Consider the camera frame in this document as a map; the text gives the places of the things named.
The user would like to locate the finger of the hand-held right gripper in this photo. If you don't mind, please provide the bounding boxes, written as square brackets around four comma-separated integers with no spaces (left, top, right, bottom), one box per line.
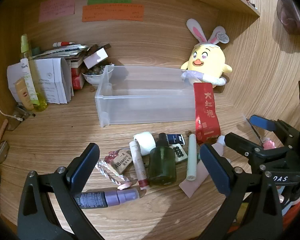
[250,115,300,145]
[225,132,298,165]

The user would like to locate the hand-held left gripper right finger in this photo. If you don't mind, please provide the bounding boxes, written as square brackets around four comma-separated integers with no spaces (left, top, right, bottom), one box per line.
[197,144,283,240]

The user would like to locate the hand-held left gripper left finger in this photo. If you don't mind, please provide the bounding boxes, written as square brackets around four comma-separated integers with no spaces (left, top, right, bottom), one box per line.
[17,142,105,240]

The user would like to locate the pink squeeze tube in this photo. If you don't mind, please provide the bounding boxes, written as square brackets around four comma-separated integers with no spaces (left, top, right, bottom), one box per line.
[179,135,232,198]

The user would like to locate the light green tube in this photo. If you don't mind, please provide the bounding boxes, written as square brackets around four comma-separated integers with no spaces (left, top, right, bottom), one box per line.
[186,134,198,181]

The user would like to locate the eraser keychain with red charm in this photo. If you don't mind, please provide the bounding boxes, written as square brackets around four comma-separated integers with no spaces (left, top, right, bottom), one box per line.
[105,150,133,175]

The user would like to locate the purple bottle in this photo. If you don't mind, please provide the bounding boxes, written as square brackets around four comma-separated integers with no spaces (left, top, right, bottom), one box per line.
[74,187,140,209]

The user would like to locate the red foil packet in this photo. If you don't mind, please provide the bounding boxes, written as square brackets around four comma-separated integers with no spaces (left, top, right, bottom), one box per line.
[193,82,221,145]

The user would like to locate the dark green bottle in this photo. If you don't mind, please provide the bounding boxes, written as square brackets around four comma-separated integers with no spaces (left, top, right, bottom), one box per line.
[148,132,177,186]

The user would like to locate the white red-capped tube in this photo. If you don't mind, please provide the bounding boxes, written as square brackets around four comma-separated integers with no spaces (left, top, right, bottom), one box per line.
[129,141,149,190]

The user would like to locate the white tape roll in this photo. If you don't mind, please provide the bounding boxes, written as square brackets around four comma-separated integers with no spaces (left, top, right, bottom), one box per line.
[133,131,157,156]

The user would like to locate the clear plastic bin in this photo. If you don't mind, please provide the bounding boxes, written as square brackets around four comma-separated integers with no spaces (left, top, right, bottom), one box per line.
[94,65,203,128]

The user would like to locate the person's right hand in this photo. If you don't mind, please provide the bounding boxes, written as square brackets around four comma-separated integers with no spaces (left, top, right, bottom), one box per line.
[275,185,300,205]

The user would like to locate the dark pen with pink charm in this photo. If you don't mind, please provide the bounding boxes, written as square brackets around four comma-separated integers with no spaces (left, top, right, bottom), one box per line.
[245,118,277,150]

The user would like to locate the green mahjong tile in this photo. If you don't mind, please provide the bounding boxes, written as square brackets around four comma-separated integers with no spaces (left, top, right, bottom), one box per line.
[170,144,188,164]

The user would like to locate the dark blue small box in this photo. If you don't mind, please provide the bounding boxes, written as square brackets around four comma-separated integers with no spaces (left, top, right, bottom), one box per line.
[166,134,185,145]

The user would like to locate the eyeglasses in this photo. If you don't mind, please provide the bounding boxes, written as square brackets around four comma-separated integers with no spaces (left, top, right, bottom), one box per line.
[6,105,37,132]
[0,141,10,164]

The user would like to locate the yellow chick plush toy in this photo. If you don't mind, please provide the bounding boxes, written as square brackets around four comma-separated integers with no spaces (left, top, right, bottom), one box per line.
[180,18,233,88]

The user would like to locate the pink pencil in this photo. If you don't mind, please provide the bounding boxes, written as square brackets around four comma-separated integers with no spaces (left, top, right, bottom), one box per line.
[0,119,9,142]

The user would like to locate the ceramic bowl of stones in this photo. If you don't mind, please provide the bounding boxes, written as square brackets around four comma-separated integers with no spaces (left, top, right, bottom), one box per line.
[81,65,114,87]

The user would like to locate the folded paper leaflet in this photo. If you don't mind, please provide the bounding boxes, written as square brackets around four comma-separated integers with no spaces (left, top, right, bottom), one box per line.
[34,57,74,105]

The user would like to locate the orange cream tube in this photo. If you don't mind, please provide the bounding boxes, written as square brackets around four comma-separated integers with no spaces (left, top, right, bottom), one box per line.
[14,77,35,110]

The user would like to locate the yellow spray bottle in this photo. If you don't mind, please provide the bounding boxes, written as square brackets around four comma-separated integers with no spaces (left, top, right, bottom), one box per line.
[20,34,48,112]

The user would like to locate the small white box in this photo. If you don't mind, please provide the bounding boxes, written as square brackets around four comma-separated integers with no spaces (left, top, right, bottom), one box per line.
[83,47,108,68]

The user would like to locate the dark brown round object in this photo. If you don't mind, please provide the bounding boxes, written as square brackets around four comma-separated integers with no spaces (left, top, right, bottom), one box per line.
[275,0,300,35]

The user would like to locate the white carton box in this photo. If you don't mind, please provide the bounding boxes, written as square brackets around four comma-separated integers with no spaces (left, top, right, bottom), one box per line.
[7,59,33,103]

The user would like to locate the orange sticky note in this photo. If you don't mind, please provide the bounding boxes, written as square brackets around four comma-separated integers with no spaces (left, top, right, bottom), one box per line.
[81,4,145,22]

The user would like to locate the pink sticky note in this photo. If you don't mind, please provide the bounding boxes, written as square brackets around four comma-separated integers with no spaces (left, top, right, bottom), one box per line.
[39,0,76,22]

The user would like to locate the green sticky note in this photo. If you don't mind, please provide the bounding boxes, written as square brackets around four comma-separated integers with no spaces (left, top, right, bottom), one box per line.
[87,0,132,5]

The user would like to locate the white cable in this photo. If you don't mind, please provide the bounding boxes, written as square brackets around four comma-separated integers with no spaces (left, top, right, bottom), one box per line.
[0,97,23,120]

